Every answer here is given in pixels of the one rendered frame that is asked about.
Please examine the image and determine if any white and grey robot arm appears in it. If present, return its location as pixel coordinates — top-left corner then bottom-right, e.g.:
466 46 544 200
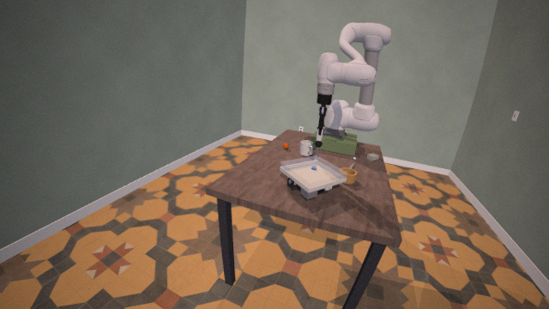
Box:
317 22 391 139

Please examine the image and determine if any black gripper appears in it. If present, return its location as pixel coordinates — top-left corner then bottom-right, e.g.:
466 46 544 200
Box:
317 94 332 142

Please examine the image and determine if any white ceramic mug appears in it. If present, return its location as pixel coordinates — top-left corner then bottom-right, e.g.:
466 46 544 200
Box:
299 140 313 156

